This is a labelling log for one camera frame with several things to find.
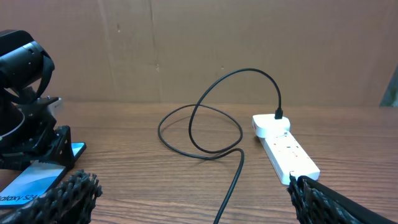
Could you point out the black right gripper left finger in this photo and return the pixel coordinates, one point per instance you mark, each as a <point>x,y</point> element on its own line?
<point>71,202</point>

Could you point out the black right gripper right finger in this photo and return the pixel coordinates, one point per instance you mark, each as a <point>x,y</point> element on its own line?
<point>315,203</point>

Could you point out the white USB wall charger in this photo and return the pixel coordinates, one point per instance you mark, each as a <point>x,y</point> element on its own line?
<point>266,126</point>

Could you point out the black Samsung Galaxy smartphone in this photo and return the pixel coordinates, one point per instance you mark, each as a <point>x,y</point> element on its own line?
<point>34,181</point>

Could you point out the white power strip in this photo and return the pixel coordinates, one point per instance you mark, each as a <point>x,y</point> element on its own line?
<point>288,158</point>

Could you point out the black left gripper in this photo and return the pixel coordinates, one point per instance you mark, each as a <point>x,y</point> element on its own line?
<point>27,127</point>

